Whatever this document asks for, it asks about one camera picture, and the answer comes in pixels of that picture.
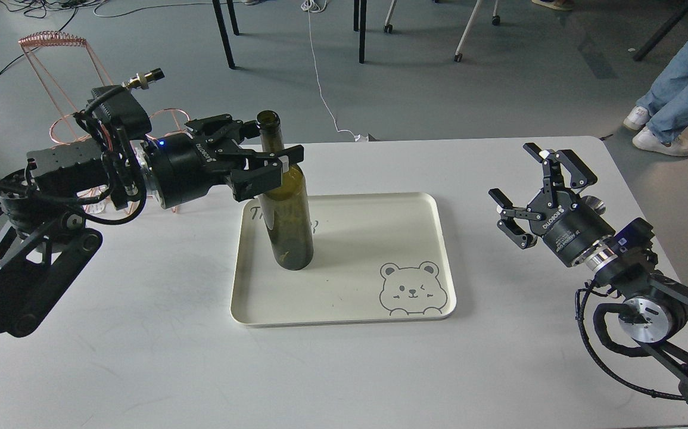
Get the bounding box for white floor cable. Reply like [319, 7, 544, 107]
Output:
[301, 0, 369, 142]

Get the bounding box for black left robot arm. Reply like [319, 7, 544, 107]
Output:
[0, 69, 304, 337]

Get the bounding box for silver metal jigger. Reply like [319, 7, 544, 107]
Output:
[581, 195, 607, 216]

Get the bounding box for white chair legs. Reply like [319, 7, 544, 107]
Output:
[384, 0, 501, 63]

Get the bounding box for copper wire wine rack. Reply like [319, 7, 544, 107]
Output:
[19, 32, 186, 215]

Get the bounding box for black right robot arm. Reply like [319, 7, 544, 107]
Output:
[489, 143, 688, 404]

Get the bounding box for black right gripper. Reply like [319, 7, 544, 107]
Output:
[488, 143, 615, 267]

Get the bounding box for dark green wine bottle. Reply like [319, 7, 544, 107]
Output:
[256, 110, 315, 271]

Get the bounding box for person in blue jeans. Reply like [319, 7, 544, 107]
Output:
[622, 41, 688, 157]

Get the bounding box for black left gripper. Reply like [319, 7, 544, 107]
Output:
[144, 114, 304, 209]

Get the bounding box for cream bear tray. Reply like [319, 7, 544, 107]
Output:
[230, 192, 456, 328]

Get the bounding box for black table legs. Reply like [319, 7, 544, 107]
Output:
[211, 0, 367, 70]

